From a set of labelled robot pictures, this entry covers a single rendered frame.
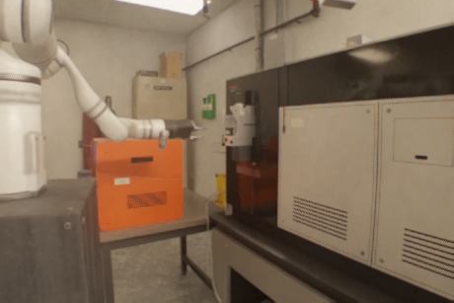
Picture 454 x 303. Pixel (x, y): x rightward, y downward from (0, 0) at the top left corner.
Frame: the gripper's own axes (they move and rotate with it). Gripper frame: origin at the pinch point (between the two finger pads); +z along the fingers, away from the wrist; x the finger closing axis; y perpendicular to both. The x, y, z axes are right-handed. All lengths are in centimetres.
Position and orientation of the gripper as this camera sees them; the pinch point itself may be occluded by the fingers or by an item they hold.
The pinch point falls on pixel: (205, 132)
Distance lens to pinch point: 109.4
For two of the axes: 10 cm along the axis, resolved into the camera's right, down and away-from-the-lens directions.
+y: -3.9, -6.9, 6.1
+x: -3.5, 7.2, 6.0
